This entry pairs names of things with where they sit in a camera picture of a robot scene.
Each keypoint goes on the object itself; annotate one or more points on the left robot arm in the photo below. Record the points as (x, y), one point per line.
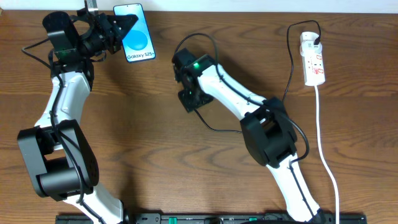
(60, 162)

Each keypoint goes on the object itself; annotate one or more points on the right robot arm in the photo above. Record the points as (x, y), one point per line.
(268, 133)

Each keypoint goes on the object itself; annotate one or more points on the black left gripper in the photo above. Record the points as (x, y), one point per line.
(111, 35)

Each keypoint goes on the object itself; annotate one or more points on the white USB charger plug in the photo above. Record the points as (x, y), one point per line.
(310, 47)

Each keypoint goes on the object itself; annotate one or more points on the blue Samsung Galaxy smartphone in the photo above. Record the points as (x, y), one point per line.
(137, 44)

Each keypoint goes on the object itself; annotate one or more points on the white power strip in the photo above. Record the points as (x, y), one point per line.
(313, 66)

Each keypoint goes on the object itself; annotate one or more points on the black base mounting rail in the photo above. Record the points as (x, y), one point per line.
(156, 218)

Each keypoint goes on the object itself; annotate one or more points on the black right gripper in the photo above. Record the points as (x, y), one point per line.
(188, 103)

